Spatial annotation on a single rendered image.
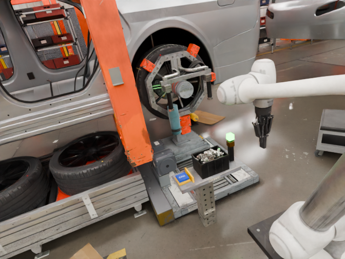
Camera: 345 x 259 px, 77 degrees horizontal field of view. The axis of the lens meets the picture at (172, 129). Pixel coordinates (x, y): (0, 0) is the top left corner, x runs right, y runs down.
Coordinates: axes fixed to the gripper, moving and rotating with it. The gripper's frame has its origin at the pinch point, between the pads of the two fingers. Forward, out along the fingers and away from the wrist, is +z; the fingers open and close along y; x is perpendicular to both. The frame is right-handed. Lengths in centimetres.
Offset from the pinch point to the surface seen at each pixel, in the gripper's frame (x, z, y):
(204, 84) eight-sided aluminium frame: 90, -9, 28
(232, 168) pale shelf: 21.2, 28.3, -3.2
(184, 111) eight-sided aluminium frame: 93, 10, 6
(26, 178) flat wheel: 102, 20, -127
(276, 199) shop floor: 16, 74, 33
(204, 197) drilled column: 27, 45, -24
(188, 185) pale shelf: 26, 28, -34
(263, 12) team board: 465, -38, 523
